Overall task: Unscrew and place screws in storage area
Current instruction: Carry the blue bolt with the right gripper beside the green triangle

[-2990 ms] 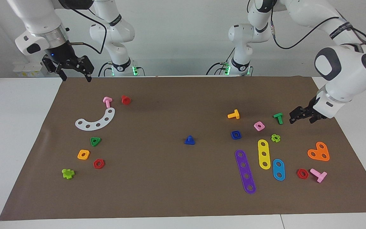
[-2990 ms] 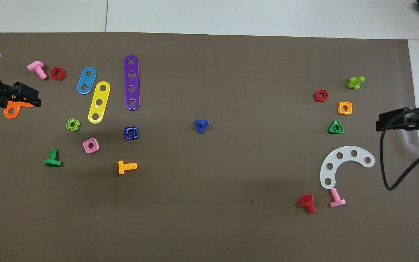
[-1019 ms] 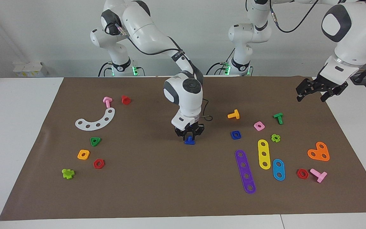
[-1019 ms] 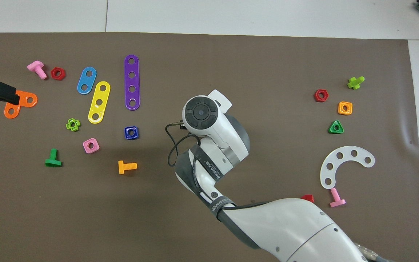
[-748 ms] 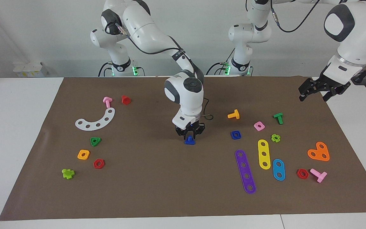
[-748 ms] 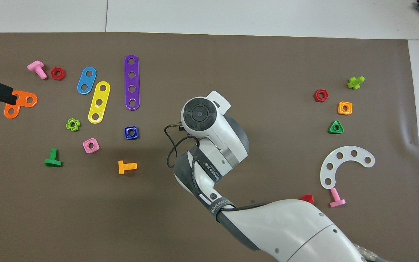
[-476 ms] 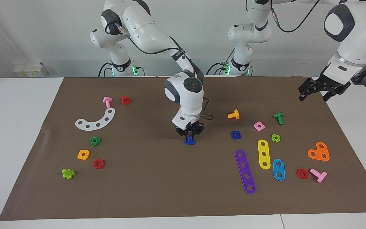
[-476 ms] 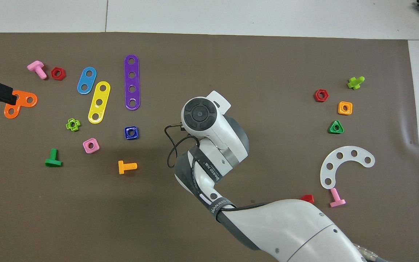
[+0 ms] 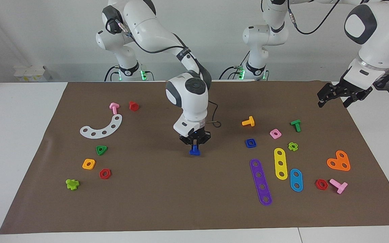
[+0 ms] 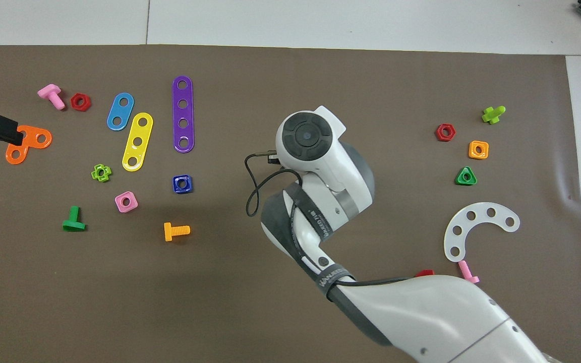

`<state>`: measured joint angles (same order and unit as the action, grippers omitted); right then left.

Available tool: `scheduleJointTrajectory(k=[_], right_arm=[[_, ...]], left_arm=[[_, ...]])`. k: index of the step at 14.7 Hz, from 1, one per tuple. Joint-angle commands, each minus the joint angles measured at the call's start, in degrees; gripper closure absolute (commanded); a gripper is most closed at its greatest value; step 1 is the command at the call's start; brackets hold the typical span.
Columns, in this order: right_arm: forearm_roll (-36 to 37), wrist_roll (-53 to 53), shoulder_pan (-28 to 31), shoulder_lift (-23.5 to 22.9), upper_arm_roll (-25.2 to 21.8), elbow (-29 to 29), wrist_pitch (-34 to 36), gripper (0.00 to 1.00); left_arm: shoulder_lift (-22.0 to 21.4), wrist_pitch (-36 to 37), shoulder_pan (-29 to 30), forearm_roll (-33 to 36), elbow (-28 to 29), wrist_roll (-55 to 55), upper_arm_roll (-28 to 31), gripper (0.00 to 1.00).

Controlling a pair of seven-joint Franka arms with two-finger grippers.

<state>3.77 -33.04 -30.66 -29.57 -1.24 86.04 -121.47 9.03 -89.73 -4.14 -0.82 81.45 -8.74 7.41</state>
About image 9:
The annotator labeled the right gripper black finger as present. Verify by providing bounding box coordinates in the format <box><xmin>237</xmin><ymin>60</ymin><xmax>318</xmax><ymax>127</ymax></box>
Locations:
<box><xmin>196</xmin><ymin>132</ymin><xmax>211</xmax><ymax>151</ymax></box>
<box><xmin>180</xmin><ymin>134</ymin><xmax>195</xmax><ymax>151</ymax></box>

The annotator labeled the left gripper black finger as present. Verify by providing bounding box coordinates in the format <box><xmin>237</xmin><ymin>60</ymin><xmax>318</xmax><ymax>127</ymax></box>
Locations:
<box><xmin>317</xmin><ymin>83</ymin><xmax>343</xmax><ymax>108</ymax></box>
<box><xmin>343</xmin><ymin>86</ymin><xmax>373</xmax><ymax>108</ymax></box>

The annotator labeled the brown table mat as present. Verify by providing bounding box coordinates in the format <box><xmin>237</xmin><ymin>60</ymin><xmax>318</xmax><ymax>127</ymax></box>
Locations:
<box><xmin>0</xmin><ymin>80</ymin><xmax>389</xmax><ymax>235</ymax></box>

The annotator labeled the orange heart-shaped plate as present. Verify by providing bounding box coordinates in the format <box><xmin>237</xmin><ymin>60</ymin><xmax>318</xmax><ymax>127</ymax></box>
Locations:
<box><xmin>327</xmin><ymin>150</ymin><xmax>351</xmax><ymax>171</ymax></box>

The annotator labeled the purple four-hole strip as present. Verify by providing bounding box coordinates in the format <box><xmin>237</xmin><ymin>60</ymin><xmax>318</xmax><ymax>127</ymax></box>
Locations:
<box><xmin>250</xmin><ymin>159</ymin><xmax>273</xmax><ymax>206</ymax></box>

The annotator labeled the yellow three-hole strip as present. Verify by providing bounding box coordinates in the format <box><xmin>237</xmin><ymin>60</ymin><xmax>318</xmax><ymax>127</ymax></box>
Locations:
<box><xmin>274</xmin><ymin>148</ymin><xmax>288</xmax><ymax>180</ymax></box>

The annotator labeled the white curved five-hole plate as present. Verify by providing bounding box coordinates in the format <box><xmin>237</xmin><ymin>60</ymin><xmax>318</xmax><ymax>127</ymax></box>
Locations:
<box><xmin>80</xmin><ymin>114</ymin><xmax>123</xmax><ymax>139</ymax></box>

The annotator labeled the blue two-hole strip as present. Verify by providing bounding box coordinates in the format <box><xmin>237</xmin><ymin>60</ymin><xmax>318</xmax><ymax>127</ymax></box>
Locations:
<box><xmin>289</xmin><ymin>168</ymin><xmax>304</xmax><ymax>192</ymax></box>

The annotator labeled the large pink toy screw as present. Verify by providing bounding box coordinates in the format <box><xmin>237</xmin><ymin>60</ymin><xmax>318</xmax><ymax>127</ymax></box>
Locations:
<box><xmin>329</xmin><ymin>179</ymin><xmax>348</xmax><ymax>194</ymax></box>

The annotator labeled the white box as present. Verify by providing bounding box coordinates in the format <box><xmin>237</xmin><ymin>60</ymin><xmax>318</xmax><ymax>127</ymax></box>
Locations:
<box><xmin>14</xmin><ymin>65</ymin><xmax>52</xmax><ymax>82</ymax></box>

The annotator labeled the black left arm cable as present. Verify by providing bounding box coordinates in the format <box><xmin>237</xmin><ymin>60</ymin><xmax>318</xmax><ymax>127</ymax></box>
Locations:
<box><xmin>286</xmin><ymin>0</ymin><xmax>389</xmax><ymax>86</ymax></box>

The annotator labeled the black left base cable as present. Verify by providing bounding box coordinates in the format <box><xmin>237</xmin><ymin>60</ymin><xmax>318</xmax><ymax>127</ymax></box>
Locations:
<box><xmin>219</xmin><ymin>51</ymin><xmax>269</xmax><ymax>81</ymax></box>

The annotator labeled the black base cable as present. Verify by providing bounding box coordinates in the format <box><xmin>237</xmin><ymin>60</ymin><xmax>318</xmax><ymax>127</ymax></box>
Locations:
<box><xmin>219</xmin><ymin>51</ymin><xmax>269</xmax><ymax>81</ymax></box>
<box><xmin>104</xmin><ymin>65</ymin><xmax>154</xmax><ymax>81</ymax></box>

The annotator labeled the black right base cable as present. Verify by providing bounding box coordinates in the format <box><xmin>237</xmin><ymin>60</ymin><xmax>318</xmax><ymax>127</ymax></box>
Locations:
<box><xmin>104</xmin><ymin>65</ymin><xmax>154</xmax><ymax>81</ymax></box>

